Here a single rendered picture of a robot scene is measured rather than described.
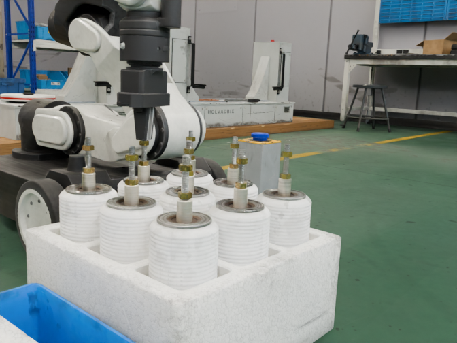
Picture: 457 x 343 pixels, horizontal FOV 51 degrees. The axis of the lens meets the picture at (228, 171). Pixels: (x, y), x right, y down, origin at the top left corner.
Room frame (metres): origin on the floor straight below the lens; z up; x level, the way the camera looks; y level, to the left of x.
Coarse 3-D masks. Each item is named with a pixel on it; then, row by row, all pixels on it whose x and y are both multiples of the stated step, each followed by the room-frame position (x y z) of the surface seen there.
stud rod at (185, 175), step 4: (184, 156) 0.64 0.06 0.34; (188, 156) 0.64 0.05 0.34; (184, 160) 0.64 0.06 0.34; (188, 160) 0.64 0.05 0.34; (184, 164) 0.64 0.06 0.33; (188, 164) 0.64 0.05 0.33; (184, 172) 0.64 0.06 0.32; (188, 172) 0.64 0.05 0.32; (184, 176) 0.63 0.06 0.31; (188, 176) 0.64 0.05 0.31; (184, 180) 0.64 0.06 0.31; (188, 180) 0.64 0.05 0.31; (184, 184) 0.64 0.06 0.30; (188, 184) 0.64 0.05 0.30; (184, 188) 0.64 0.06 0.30; (184, 192) 0.64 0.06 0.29; (184, 200) 0.64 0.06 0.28
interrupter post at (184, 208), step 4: (180, 200) 0.63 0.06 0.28; (188, 200) 0.64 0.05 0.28; (192, 200) 0.64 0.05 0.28; (180, 204) 0.63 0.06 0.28; (184, 204) 0.63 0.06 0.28; (188, 204) 0.63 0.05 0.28; (192, 204) 0.64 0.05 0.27; (180, 208) 0.63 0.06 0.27; (184, 208) 0.63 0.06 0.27; (188, 208) 0.63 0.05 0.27; (180, 212) 0.63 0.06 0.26; (184, 212) 0.63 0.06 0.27; (188, 212) 0.63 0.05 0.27; (176, 216) 0.64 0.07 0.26; (180, 216) 0.63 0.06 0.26; (184, 216) 0.63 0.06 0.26; (188, 216) 0.63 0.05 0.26; (176, 220) 0.64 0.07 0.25; (180, 220) 0.63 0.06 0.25; (184, 220) 0.63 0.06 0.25; (188, 220) 0.63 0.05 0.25
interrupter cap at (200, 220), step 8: (160, 216) 0.64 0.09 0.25; (168, 216) 0.65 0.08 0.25; (192, 216) 0.66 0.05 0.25; (200, 216) 0.65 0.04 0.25; (208, 216) 0.65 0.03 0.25; (160, 224) 0.62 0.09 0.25; (168, 224) 0.61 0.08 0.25; (176, 224) 0.61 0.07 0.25; (184, 224) 0.61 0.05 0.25; (192, 224) 0.62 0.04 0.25; (200, 224) 0.61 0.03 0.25; (208, 224) 0.62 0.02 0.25
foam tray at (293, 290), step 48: (48, 240) 0.74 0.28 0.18; (96, 240) 0.74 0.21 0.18; (336, 240) 0.81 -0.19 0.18; (48, 288) 0.74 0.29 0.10; (96, 288) 0.65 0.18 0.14; (144, 288) 0.58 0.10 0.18; (192, 288) 0.58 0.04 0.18; (240, 288) 0.61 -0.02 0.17; (288, 288) 0.70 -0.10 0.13; (336, 288) 0.82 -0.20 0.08; (144, 336) 0.57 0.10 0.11; (192, 336) 0.55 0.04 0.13; (240, 336) 0.62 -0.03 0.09; (288, 336) 0.71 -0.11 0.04
